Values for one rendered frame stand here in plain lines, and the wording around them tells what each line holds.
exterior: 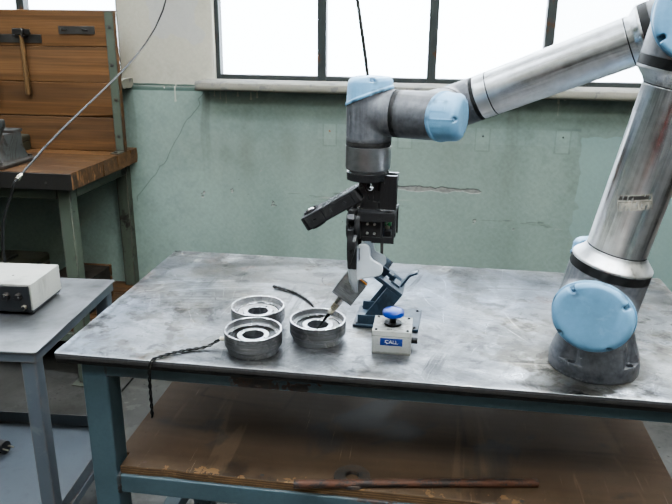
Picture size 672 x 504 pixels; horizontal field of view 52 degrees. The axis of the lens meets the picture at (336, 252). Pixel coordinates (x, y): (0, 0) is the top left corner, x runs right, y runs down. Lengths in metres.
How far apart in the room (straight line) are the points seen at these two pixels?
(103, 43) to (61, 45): 0.18
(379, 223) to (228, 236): 1.92
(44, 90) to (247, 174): 0.88
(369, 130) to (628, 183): 0.39
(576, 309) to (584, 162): 1.85
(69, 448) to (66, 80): 1.52
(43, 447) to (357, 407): 0.73
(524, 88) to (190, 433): 0.94
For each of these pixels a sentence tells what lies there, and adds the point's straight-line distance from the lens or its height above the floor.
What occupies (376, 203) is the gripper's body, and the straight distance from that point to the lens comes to 1.15.
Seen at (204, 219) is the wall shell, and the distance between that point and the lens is 3.04.
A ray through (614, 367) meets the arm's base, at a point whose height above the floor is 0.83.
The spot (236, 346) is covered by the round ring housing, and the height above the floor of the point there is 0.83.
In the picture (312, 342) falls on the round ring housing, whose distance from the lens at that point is 1.25.
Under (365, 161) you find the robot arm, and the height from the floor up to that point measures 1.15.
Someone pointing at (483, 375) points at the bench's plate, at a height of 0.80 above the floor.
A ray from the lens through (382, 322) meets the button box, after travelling 1.27.
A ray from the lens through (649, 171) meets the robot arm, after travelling 1.01.
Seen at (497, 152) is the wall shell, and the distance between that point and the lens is 2.81.
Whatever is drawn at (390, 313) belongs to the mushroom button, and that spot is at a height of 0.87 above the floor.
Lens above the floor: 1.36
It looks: 18 degrees down
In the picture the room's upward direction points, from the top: 1 degrees clockwise
